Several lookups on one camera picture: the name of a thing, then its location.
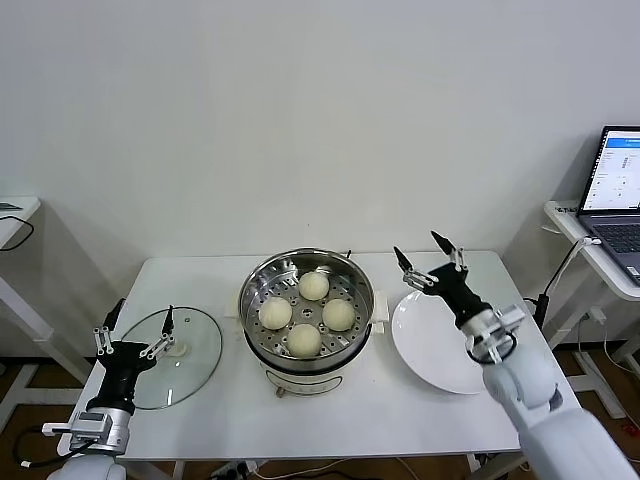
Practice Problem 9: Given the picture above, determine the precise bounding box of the open grey laptop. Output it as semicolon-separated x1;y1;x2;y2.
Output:
574;124;640;286

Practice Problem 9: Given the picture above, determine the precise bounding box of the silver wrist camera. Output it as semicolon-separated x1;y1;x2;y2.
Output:
497;305;527;334
42;412;114;449

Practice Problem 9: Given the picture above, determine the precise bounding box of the black laptop charging cable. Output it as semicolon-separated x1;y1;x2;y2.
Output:
523;237;604;329

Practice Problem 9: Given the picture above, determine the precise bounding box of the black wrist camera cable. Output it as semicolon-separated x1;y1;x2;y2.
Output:
12;425;71;471

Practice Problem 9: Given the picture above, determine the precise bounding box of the round glass lid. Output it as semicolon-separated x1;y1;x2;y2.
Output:
119;305;224;411

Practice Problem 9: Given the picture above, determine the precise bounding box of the white steamed baozi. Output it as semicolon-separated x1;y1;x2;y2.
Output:
258;297;294;331
286;323;322;359
298;271;330;301
322;298;357;332

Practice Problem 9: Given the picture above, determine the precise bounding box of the white round plate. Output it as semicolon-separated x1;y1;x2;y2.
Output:
391;285;516;395

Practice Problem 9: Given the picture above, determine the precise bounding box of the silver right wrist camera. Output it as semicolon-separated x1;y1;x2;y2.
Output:
497;305;527;334

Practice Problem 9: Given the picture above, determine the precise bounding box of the white electric cooker base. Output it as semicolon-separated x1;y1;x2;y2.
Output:
223;288;390;400

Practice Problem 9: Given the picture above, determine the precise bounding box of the white side desk with laptop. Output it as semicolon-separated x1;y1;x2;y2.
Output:
542;198;640;419

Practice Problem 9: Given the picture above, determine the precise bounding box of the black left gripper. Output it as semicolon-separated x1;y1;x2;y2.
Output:
84;298;176;414

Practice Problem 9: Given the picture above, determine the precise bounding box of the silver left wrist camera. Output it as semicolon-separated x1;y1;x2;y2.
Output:
42;412;114;449

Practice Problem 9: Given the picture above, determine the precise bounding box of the stainless steel steamer basket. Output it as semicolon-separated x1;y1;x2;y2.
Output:
238;248;375;364

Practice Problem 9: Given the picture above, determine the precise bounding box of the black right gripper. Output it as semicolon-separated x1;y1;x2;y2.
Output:
393;230;495;330

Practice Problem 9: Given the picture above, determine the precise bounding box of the black looped desk cable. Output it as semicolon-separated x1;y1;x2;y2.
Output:
0;214;35;251

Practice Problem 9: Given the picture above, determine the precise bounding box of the white side desk with cable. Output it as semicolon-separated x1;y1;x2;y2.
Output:
0;194;96;436

